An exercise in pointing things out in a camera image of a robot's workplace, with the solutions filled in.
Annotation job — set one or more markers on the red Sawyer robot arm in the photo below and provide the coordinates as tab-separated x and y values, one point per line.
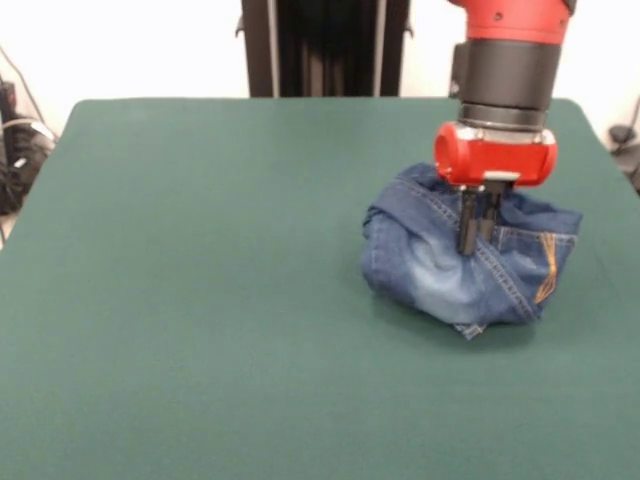
510	70

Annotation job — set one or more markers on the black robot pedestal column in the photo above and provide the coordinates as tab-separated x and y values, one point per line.
325	50

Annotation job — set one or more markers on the black power adapter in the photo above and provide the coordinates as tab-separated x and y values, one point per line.
620	134

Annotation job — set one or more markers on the blue denim jeans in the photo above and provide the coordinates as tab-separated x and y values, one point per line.
425	270

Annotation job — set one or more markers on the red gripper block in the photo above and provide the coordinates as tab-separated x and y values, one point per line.
500	155

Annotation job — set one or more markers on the dark green table cloth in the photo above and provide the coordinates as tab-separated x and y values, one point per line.
200	300

